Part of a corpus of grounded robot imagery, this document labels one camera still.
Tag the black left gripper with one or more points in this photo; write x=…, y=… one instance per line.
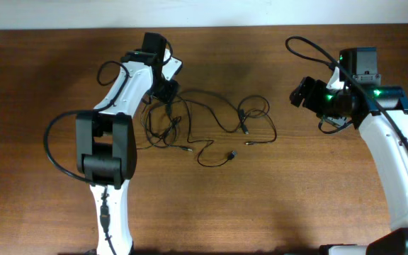
x=168, y=91

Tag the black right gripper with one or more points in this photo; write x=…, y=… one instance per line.
x=316, y=87

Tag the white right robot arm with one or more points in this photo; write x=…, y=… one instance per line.
x=354, y=96

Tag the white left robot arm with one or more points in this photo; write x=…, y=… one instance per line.
x=106, y=151

